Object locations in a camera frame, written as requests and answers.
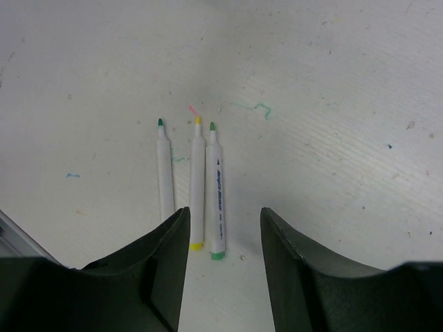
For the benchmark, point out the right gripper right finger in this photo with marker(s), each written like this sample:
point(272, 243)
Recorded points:
point(313, 288)

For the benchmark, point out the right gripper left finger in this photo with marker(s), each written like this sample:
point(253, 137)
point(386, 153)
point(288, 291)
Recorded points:
point(136, 288)

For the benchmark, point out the aluminium rail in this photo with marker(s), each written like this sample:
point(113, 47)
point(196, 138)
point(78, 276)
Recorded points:
point(15, 242)

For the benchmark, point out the teal green marker pen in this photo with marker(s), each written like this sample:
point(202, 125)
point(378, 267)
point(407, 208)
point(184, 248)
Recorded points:
point(164, 172)

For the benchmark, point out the yellow cap marker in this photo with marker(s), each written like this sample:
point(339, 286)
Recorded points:
point(197, 187)

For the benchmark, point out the light green cap marker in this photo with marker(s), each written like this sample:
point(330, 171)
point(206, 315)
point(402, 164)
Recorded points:
point(215, 196)

